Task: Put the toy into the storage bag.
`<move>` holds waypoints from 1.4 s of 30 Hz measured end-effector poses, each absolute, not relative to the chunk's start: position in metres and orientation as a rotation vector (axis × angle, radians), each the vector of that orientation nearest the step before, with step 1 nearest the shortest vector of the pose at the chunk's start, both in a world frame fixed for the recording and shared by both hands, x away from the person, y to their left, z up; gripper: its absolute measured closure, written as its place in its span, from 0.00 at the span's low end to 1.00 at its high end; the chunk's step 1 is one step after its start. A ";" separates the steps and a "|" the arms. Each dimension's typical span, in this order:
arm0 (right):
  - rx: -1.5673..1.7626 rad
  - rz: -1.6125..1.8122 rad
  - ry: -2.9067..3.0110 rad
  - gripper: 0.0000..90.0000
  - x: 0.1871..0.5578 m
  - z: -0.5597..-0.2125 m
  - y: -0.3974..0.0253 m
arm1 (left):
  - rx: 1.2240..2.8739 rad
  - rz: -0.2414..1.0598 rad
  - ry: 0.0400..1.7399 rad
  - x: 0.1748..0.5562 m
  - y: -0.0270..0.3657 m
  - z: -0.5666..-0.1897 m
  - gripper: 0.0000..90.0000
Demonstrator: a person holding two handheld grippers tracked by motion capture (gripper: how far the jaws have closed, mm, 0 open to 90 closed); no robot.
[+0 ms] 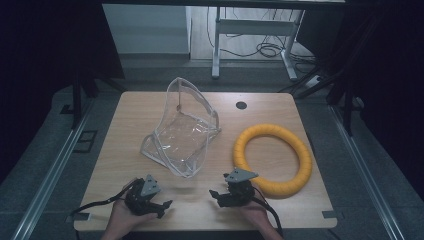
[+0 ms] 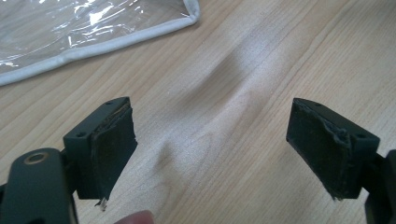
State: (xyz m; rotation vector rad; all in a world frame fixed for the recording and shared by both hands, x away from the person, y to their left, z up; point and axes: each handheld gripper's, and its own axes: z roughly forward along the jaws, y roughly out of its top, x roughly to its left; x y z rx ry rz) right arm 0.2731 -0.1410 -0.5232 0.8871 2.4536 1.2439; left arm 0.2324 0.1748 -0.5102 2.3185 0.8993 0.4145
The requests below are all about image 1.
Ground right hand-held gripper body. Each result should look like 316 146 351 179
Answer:
221 167 260 208

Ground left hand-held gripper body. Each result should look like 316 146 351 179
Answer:
124 173 163 216

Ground clear plastic zipper bag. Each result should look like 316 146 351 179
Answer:
139 76 222 179

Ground yellow foam ring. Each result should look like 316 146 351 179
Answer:
232 123 314 199

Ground person's left hand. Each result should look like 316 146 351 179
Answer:
109 181 159 235

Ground person's right hand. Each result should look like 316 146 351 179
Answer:
237 199 272 232

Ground grey tape patch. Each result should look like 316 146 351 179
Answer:
65 212 92 224
321 210 345 220

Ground dark floor hatch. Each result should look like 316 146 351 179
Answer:
72 129 99 154

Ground black metal stand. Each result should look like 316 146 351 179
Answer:
278 58 366 137
70 64 128 130

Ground white power strip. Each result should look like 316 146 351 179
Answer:
304 74 325 89

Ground dark curtain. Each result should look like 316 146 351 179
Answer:
0 0 126 184
295 0 424 193

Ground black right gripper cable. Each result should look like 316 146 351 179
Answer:
251 187 285 238

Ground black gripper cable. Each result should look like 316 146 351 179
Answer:
69 179 143 217
251 187 285 238

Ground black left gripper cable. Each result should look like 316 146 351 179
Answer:
69 179 143 217

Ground silver floor rail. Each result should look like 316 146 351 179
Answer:
9 99 96 240
327 103 406 240

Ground black floor cables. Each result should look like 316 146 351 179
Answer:
205 6 318 73

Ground white metal desk frame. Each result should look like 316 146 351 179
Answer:
211 6 306 82

